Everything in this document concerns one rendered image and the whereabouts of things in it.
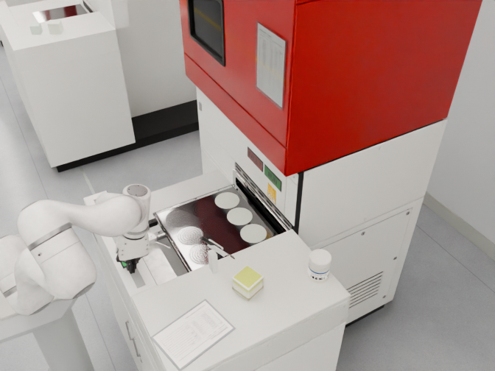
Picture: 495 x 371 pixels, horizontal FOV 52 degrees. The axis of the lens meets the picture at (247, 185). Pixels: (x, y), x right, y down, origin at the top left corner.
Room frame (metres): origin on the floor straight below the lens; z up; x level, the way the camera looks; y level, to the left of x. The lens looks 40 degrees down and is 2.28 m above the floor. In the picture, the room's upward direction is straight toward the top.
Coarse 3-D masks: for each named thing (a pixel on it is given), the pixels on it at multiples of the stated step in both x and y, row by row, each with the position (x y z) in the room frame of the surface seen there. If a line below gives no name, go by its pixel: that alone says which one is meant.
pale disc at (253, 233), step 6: (246, 228) 1.37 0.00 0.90; (252, 228) 1.37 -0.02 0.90; (258, 228) 1.37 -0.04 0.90; (240, 234) 1.34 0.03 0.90; (246, 234) 1.34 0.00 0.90; (252, 234) 1.34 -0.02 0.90; (258, 234) 1.34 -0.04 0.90; (264, 234) 1.34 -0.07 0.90; (246, 240) 1.31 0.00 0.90; (252, 240) 1.31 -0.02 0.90; (258, 240) 1.31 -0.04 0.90
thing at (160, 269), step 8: (152, 248) 1.28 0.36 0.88; (160, 248) 1.28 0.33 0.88; (144, 256) 1.24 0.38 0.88; (152, 256) 1.24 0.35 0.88; (160, 256) 1.24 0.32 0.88; (152, 264) 1.21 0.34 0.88; (160, 264) 1.21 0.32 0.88; (168, 264) 1.21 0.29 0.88; (152, 272) 1.17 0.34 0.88; (160, 272) 1.17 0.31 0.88; (168, 272) 1.17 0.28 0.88; (160, 280) 1.13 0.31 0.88
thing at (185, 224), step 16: (224, 192) 1.58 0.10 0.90; (176, 208) 1.48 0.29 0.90; (192, 208) 1.48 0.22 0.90; (208, 208) 1.48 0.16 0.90; (224, 208) 1.48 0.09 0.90; (176, 224) 1.39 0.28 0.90; (192, 224) 1.39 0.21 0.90; (208, 224) 1.39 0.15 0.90; (224, 224) 1.39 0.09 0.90; (256, 224) 1.39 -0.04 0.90; (176, 240) 1.31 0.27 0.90; (192, 240) 1.31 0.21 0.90; (224, 240) 1.31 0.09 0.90; (240, 240) 1.31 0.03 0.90; (192, 256) 1.23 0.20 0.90
